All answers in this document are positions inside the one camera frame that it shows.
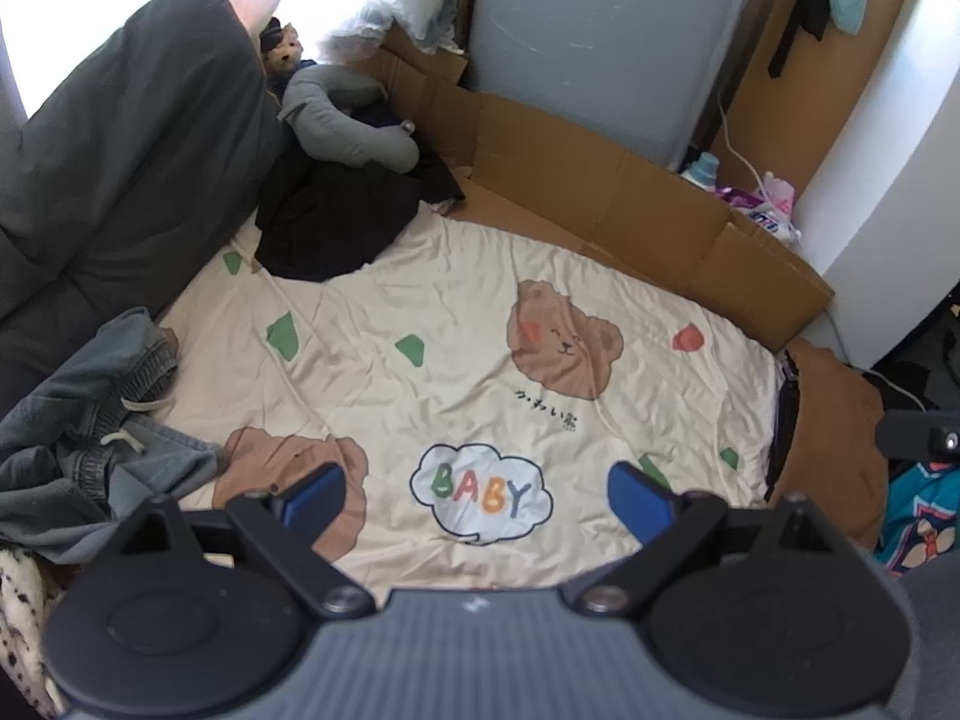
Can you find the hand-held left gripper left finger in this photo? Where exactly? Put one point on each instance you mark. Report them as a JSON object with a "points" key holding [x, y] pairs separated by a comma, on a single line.
{"points": [[313, 499]]}

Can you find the cream bear printed blanket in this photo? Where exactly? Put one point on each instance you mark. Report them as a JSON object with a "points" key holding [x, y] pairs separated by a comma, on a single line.
{"points": [[450, 330]]}

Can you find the tall brown cardboard sheet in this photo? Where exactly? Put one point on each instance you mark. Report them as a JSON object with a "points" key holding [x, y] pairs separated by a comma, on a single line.
{"points": [[772, 112]]}

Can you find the small plush doll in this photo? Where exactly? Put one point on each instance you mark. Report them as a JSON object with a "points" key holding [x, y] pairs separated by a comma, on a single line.
{"points": [[283, 52]]}

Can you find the spotted white fluffy blanket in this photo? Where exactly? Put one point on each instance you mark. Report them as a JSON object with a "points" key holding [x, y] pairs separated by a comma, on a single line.
{"points": [[26, 615]]}

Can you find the grey refrigerator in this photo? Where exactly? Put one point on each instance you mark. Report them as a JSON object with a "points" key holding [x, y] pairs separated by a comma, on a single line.
{"points": [[600, 52]]}

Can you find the pink packet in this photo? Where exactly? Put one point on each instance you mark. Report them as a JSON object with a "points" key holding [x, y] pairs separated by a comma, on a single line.
{"points": [[780, 191]]}

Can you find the white detergent bottle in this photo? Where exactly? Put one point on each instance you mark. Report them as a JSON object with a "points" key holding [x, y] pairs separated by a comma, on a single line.
{"points": [[701, 172]]}

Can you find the purple tissue pack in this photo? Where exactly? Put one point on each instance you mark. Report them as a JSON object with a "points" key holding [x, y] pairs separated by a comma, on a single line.
{"points": [[750, 202]]}

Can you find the black hanging garment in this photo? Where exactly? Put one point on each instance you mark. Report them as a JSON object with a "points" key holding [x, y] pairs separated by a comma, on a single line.
{"points": [[814, 0]]}

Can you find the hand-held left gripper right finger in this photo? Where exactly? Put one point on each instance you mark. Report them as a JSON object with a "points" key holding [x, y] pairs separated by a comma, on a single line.
{"points": [[637, 499]]}

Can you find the black zippered garment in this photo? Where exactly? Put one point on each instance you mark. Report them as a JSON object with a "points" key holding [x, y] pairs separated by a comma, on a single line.
{"points": [[784, 427]]}

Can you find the flattened cardboard box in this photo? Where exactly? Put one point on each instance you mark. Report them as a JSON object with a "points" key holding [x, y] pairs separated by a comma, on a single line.
{"points": [[600, 195]]}

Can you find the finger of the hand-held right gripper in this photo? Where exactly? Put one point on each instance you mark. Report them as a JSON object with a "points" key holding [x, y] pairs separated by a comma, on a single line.
{"points": [[907, 435]]}

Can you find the black clothing pile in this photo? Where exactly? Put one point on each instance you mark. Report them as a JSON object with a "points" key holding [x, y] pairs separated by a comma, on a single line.
{"points": [[337, 217]]}

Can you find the grey neck pillow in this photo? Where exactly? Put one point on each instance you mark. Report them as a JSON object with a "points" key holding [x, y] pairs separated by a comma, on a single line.
{"points": [[322, 90]]}

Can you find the teal patterned cloth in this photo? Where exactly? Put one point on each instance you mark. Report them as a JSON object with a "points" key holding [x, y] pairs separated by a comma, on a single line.
{"points": [[919, 525]]}

